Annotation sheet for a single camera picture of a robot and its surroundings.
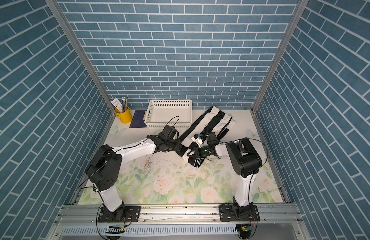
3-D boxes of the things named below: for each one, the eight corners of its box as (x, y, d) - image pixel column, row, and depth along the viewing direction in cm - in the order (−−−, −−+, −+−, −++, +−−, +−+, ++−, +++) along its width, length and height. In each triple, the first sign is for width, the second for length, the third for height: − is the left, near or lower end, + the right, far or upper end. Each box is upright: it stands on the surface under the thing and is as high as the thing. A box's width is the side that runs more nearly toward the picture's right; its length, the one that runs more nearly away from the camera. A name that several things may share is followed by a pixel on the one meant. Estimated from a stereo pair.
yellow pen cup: (117, 123, 113) (112, 114, 105) (121, 116, 118) (116, 107, 110) (130, 123, 113) (125, 114, 105) (132, 116, 118) (128, 107, 110)
